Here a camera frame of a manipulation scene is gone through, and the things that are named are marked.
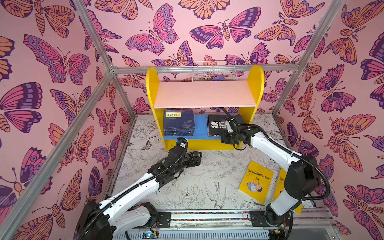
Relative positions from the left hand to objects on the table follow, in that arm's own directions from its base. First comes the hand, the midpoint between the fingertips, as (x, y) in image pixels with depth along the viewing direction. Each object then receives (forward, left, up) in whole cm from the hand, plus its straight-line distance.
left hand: (198, 153), depth 76 cm
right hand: (+13, -14, -3) cm, 19 cm away
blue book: (+23, +11, +1) cm, 25 cm away
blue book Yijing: (+15, +12, -2) cm, 20 cm away
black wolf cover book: (+21, -11, -2) cm, 24 cm away
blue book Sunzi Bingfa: (+15, +11, -4) cm, 19 cm away
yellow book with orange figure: (-8, -33, -19) cm, 39 cm away
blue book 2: (+17, +12, 0) cm, 20 cm away
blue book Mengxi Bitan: (+15, +11, -1) cm, 19 cm away
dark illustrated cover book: (+14, -9, -3) cm, 17 cm away
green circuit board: (-33, +24, -21) cm, 46 cm away
